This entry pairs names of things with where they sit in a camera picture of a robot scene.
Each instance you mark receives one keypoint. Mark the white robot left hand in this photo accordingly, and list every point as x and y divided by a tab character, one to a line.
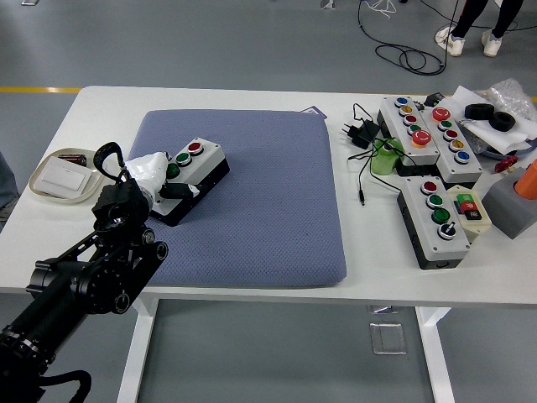
149	172

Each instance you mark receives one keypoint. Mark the grey four-button control box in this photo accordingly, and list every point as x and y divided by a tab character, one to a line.
428	235
210	159

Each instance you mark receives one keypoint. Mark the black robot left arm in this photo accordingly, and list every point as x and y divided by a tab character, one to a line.
105	268

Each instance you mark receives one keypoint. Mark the five-button box, mushroom beside green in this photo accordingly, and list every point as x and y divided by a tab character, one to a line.
419	155

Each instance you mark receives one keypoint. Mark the five-button box, mushroom beside connector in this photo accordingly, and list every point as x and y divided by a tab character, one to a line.
445	147

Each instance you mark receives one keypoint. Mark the white oval tray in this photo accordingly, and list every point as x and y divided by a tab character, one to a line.
84	197

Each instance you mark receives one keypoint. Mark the dark red small item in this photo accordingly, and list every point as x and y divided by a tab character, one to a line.
75	159

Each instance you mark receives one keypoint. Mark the blue-grey padded mat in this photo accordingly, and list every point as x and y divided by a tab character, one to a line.
260	201

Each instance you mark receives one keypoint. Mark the person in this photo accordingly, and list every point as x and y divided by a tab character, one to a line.
6	184
465	17

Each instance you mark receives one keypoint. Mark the purple card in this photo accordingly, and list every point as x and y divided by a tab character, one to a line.
314	111

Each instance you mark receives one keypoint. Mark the white table leg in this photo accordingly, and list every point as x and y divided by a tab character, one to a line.
136	357
436	357

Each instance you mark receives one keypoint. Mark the black power adapter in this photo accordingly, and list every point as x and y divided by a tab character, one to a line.
361	134

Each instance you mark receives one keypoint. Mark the green plastic bottle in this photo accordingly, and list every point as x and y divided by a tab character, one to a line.
382	163

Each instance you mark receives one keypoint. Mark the metal floor plate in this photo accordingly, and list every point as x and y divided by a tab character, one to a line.
382	310
388	338

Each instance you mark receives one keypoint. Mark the small black connector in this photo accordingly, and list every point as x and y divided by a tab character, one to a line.
434	100

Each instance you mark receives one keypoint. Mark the white paper sheet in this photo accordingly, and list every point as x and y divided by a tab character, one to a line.
465	98

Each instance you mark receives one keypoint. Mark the red valve knob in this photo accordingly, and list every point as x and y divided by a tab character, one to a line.
505	163

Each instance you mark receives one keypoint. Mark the grey block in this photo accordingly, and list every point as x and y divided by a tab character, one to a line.
507	210

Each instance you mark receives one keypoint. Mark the clear bubble wrap bag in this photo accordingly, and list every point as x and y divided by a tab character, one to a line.
509	94

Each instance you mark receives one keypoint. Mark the orange cylinder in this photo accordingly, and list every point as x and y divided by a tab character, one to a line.
529	184

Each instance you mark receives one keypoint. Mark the white wall switch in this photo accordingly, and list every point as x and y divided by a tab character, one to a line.
63	176

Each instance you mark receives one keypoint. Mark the white floor bracket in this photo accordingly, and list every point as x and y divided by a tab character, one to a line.
328	3

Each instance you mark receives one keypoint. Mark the cream three-button switch box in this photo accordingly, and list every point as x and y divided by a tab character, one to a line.
465	205

